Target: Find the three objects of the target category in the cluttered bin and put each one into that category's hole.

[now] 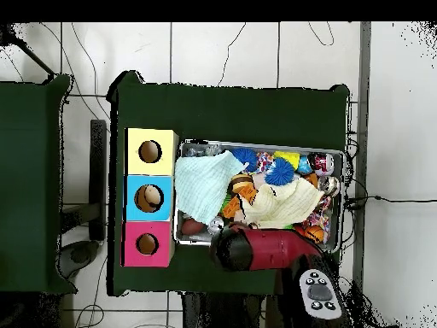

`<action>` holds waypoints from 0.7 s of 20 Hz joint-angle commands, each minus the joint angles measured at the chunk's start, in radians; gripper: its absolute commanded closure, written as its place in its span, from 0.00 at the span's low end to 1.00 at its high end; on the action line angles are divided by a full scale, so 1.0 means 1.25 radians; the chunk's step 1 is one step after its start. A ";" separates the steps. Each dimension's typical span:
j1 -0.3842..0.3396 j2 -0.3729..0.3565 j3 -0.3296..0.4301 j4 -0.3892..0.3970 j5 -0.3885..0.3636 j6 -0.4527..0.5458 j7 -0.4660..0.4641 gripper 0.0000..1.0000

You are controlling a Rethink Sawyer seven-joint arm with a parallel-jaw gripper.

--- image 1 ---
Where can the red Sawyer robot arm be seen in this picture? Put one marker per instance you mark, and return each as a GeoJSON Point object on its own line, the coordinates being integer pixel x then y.
{"type": "Point", "coordinates": [273, 249]}

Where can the wooden three-hole box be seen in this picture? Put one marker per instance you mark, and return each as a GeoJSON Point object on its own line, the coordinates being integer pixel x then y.
{"type": "Point", "coordinates": [164, 208]}

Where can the shallow mesh bin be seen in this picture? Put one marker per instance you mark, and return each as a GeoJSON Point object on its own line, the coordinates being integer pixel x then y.
{"type": "Point", "coordinates": [336, 239]}

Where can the mint green waffle cloth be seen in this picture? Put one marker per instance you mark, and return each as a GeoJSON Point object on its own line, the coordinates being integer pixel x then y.
{"type": "Point", "coordinates": [201, 184]}

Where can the toy burger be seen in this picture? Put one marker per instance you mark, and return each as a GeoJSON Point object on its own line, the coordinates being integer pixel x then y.
{"type": "Point", "coordinates": [240, 182]}

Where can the blue spiky ball with eyes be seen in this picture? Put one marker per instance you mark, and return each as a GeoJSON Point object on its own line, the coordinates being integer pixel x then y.
{"type": "Point", "coordinates": [280, 171]}

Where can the cream waffle cloth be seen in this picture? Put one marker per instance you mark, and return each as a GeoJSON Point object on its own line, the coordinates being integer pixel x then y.
{"type": "Point", "coordinates": [283, 205]}

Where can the dark green table cloth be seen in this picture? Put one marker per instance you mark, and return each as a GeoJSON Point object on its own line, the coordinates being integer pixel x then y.
{"type": "Point", "coordinates": [239, 112]}

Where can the yellow foam wedge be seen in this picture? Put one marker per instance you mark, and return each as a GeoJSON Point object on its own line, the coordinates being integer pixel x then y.
{"type": "Point", "coordinates": [288, 158]}

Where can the crushed soda can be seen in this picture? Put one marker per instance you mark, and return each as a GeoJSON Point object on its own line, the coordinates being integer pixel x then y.
{"type": "Point", "coordinates": [321, 164]}

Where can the polka-dot cloth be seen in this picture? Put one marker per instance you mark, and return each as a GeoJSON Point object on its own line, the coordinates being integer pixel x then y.
{"type": "Point", "coordinates": [319, 218]}

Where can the black upright bar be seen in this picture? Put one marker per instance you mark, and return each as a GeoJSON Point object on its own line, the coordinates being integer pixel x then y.
{"type": "Point", "coordinates": [98, 171]}

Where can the dark green side table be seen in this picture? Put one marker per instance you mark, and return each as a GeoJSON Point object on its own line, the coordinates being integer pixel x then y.
{"type": "Point", "coordinates": [30, 171]}

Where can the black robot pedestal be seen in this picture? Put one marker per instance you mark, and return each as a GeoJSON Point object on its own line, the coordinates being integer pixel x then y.
{"type": "Point", "coordinates": [222, 311]}

